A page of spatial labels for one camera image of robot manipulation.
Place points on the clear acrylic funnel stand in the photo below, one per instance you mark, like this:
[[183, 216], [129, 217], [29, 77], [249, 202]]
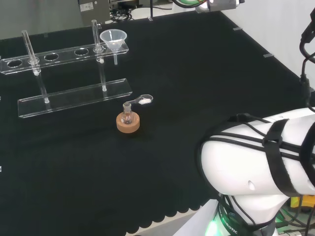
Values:
[[73, 98]]

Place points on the clear plastic funnel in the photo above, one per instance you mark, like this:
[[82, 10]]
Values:
[[113, 39]]

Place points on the glass weighing funnel with powder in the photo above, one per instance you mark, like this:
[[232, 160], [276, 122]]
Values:
[[145, 100]]

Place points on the yellow stop button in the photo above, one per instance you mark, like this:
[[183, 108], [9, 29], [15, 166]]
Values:
[[295, 202]]

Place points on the black bench cloth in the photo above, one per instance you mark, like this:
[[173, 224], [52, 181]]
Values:
[[172, 98]]

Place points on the grey metal cabinet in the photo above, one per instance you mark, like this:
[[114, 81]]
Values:
[[93, 12]]

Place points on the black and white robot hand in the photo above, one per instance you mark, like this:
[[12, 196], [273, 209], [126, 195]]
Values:
[[221, 5]]

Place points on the small round-bottom glass flask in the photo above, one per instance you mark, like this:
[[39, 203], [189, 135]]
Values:
[[127, 119]]

